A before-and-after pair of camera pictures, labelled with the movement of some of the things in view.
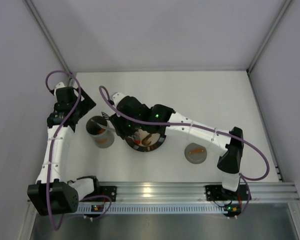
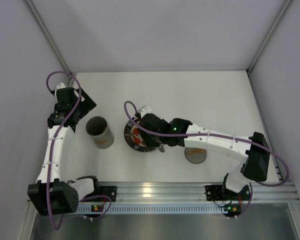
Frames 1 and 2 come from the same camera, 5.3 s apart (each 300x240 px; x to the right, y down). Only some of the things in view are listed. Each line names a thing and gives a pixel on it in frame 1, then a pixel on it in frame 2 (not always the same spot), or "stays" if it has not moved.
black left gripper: [83, 105] stays
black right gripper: [115, 120] to [145, 132]
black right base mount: [218, 193] stays
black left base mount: [109, 191] stays
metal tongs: [104, 127] to [157, 141]
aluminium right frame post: [287, 3] stays
